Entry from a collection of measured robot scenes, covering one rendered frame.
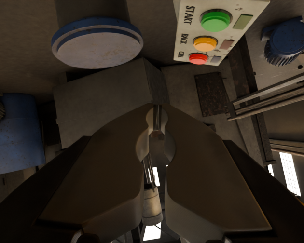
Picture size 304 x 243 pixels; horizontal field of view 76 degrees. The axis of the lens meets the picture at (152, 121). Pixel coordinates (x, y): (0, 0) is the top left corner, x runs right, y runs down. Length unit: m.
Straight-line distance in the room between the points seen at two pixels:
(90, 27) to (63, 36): 0.09
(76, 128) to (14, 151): 0.89
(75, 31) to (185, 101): 1.80
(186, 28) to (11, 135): 2.46
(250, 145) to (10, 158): 2.72
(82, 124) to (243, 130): 1.82
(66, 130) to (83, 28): 1.53
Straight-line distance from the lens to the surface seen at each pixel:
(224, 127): 2.47
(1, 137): 2.68
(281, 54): 2.07
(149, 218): 8.83
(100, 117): 1.84
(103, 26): 0.65
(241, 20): 0.33
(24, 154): 2.65
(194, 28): 0.36
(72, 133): 2.03
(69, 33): 0.67
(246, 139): 2.58
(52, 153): 3.30
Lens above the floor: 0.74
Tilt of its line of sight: 3 degrees down
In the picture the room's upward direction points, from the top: 169 degrees clockwise
